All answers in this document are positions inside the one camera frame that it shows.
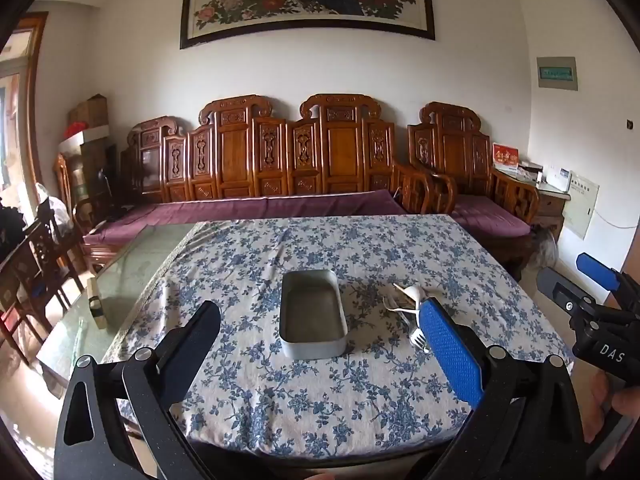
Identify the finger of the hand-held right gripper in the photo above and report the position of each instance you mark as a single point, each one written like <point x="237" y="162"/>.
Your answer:
<point x="597" y="267"/>
<point x="562" y="290"/>

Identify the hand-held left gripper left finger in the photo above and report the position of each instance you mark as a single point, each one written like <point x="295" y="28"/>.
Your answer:
<point x="197" y="330"/>

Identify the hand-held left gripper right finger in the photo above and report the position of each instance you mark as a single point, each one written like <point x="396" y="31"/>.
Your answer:
<point x="450" y="350"/>

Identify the metal fork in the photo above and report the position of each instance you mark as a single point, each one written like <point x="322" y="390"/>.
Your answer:
<point x="420" y="342"/>

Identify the metal spoon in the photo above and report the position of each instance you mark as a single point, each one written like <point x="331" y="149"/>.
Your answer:
<point x="392" y="305"/>

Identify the metal tray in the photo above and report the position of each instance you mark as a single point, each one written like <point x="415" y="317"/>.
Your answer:
<point x="312" y="310"/>

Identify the person's right hand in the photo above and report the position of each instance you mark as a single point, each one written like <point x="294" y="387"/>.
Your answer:
<point x="595" y="410"/>

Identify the grey fuzzy object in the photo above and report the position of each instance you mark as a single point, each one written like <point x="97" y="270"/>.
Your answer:
<point x="544" y="246"/>

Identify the white board with print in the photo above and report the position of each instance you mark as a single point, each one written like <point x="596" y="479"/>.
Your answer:
<point x="580" y="207"/>

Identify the wooden side table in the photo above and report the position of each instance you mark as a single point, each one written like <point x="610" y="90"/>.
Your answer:
<point x="550" y="207"/>

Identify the blue floral tablecloth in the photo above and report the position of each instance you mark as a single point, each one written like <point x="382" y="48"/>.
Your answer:
<point x="250" y="260"/>

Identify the white desk device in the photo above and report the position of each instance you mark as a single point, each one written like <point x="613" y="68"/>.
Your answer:
<point x="557" y="177"/>

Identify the small box with black band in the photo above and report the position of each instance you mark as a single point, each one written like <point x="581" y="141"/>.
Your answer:
<point x="96" y="305"/>

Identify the long purple seat cushion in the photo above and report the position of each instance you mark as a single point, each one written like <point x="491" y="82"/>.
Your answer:
<point x="250" y="207"/>

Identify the red gift box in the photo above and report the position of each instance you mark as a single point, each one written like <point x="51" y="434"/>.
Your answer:
<point x="505" y="156"/>

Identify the carved wooden sofa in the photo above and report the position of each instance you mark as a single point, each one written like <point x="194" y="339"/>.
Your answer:
<point x="235" y="160"/>

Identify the carved wooden armchair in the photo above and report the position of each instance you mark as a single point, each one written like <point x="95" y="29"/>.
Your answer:
<point x="455" y="150"/>

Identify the dark wooden chair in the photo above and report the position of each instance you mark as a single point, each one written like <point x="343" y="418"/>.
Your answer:
<point x="35" y="260"/>

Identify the stack of cartons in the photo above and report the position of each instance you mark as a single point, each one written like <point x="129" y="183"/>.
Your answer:
<point x="92" y="165"/>

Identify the brown cardboard box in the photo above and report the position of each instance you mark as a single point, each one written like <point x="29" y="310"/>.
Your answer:
<point x="92" y="110"/>

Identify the wall electrical panel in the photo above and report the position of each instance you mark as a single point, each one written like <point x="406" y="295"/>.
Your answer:
<point x="556" y="72"/>

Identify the wooden door frame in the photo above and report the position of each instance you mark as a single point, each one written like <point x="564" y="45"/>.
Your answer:
<point x="35" y="100"/>

